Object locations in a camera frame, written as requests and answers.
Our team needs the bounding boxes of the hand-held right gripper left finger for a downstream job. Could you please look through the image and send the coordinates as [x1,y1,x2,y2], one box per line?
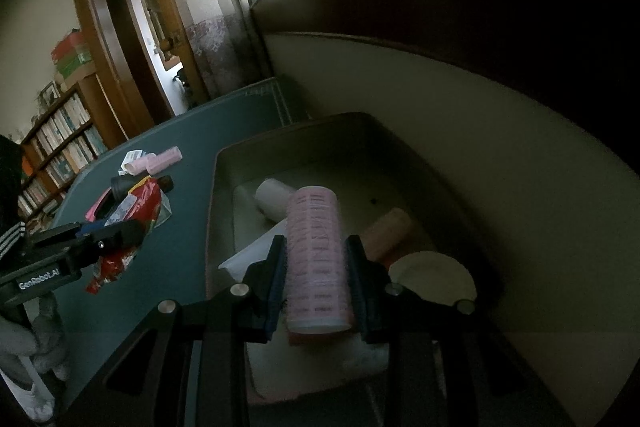
[67,234,290,427]

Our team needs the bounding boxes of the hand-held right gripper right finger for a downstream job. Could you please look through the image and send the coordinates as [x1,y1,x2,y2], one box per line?
[345,234,571,427]

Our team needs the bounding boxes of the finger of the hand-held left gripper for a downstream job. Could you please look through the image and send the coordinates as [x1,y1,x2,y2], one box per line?
[82,219,146,258]
[75,218,107,238]

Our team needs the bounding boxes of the white printed paper packet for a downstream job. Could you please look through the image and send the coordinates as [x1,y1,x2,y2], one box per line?
[218,219,288,283]

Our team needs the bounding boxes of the red snack packet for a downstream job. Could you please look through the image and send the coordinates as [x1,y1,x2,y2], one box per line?
[85,177,171,295]

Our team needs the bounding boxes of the large pink hair roller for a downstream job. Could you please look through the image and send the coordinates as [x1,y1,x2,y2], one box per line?
[285,186,353,335]

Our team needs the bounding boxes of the black plastic funnel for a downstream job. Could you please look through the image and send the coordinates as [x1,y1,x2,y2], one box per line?
[110,175,151,202]

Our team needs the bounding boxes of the thick pink foam curler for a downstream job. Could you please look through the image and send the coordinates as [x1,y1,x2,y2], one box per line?
[361,207,416,270]

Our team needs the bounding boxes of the white gauze roll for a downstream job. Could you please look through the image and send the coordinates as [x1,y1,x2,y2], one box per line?
[255,178,296,223]

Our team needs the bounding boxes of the grey plastic bin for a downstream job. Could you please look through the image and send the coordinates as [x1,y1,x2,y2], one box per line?
[205,112,506,408]

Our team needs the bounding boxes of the person's left forearm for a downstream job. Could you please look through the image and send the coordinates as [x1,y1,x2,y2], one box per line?
[0,134,28,263]

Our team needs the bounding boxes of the person's left hand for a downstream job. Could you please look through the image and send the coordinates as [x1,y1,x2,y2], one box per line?
[0,294,71,383]

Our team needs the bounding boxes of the pink hairbrush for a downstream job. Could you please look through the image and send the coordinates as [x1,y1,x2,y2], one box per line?
[84,188,115,223]

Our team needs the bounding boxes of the white round lid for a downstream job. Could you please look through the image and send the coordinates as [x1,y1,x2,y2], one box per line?
[389,251,478,308]

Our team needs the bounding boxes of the rows of books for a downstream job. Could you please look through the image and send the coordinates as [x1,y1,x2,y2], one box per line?
[17,94,108,223]

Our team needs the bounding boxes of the wooden bookshelf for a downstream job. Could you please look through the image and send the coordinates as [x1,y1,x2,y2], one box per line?
[17,72,128,233]

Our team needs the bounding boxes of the white garment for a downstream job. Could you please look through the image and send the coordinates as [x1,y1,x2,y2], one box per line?
[0,357,56,423]

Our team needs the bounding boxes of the stack of cardboard boxes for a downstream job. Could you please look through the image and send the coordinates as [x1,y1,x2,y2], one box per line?
[50,29,98,90]

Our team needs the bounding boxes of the patterned lace curtain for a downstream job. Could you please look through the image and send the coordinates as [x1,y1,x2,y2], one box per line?
[155,0,273,100]

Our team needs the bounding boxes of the wooden door frame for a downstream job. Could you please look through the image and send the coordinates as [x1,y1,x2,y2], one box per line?
[67,0,216,142]

